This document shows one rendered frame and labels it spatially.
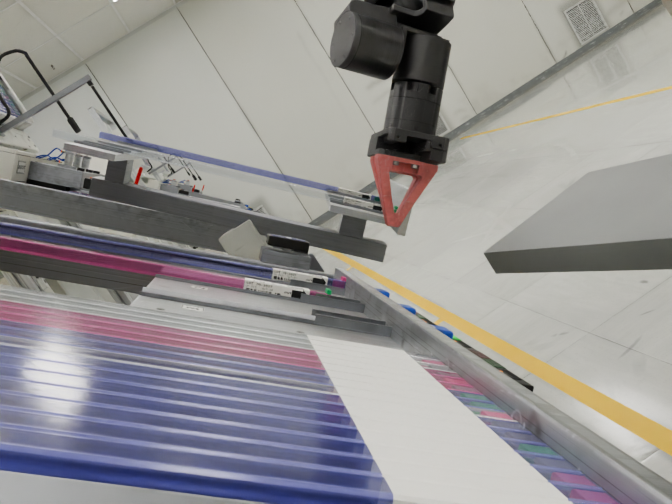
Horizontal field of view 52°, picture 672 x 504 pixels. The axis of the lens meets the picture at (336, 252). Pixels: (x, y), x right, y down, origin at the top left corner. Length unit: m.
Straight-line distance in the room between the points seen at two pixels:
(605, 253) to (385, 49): 0.35
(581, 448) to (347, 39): 0.54
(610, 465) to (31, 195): 1.50
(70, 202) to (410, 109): 1.03
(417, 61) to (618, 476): 0.57
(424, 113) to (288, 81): 7.63
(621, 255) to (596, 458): 0.61
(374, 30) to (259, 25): 7.75
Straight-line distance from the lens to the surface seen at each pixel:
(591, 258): 0.90
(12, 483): 0.18
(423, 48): 0.76
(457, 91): 8.77
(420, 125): 0.75
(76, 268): 0.85
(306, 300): 0.63
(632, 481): 0.25
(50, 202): 1.64
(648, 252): 0.83
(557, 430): 0.29
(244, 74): 8.35
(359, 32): 0.72
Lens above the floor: 0.88
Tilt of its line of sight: 9 degrees down
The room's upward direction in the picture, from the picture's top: 32 degrees counter-clockwise
